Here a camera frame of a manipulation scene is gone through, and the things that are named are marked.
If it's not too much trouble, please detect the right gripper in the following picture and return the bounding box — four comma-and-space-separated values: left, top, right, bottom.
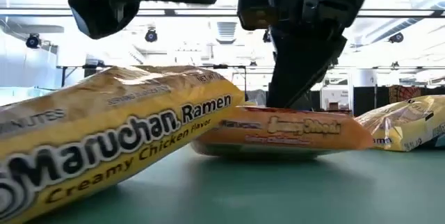
266, 0, 372, 109

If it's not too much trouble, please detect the orange saucy noodles pack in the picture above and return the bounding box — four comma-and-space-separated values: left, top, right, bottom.
190, 104, 375, 161

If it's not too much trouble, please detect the yellow creamy chicken ramen pack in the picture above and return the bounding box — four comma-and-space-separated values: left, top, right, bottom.
0, 64, 245, 224

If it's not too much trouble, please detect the patterned brown tapestry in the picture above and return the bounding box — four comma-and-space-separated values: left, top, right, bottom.
388, 84, 422, 105

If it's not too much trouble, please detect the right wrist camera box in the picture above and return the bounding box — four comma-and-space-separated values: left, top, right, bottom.
236, 0, 279, 32

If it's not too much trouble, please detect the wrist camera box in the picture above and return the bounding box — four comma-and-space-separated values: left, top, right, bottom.
67, 0, 140, 40
236, 0, 279, 32

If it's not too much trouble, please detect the black pipe frame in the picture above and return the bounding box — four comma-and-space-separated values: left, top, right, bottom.
57, 64, 445, 93

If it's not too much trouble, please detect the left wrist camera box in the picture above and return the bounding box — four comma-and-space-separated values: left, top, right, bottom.
67, 0, 140, 40

